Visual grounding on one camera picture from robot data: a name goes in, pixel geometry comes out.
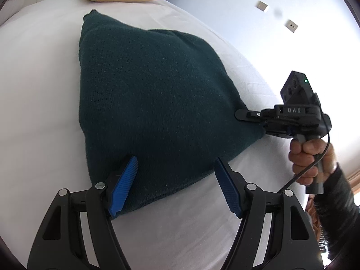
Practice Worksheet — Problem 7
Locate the person's right hand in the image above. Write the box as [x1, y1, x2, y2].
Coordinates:
[289, 139, 336, 187]

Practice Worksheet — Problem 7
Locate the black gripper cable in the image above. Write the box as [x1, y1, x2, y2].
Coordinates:
[277, 112, 332, 194]

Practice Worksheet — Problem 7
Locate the folded beige duvet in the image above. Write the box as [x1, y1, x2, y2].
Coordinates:
[0, 0, 27, 27]

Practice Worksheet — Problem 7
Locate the person's right forearm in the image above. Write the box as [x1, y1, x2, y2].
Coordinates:
[312, 163, 360, 262]

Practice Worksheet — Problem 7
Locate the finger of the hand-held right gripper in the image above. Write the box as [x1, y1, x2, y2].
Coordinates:
[263, 122, 294, 139]
[235, 107, 277, 124]

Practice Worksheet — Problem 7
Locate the bed with white sheet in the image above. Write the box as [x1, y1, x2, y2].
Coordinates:
[0, 0, 310, 270]

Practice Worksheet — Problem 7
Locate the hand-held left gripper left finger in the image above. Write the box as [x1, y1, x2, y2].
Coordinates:
[27, 155, 139, 270]

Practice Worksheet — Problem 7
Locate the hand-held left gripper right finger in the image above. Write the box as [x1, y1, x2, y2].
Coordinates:
[214, 157, 324, 270]

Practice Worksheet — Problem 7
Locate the dark green sweater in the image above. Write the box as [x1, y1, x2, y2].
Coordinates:
[78, 10, 265, 213]

